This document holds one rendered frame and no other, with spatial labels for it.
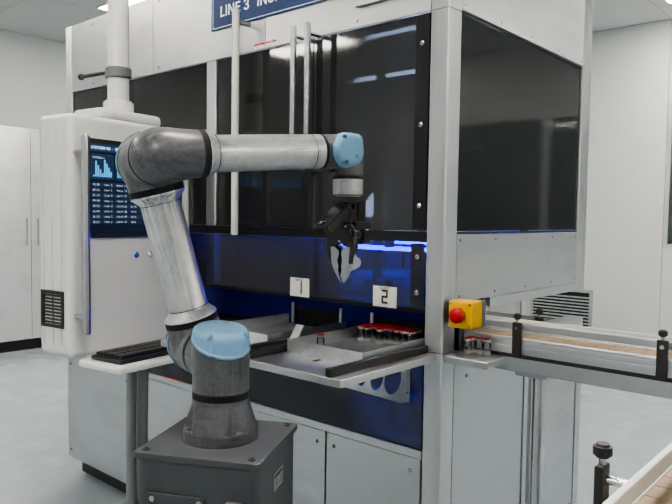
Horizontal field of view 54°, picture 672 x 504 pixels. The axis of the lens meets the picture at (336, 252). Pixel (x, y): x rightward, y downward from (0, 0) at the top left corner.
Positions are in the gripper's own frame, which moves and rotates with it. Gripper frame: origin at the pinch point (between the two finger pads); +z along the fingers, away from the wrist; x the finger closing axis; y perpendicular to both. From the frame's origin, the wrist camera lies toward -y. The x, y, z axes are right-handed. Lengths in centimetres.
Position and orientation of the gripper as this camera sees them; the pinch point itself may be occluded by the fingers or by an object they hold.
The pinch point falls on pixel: (340, 277)
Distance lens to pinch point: 164.9
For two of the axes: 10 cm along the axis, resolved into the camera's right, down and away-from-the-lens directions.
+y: 6.6, -0.3, 7.5
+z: -0.1, 10.0, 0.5
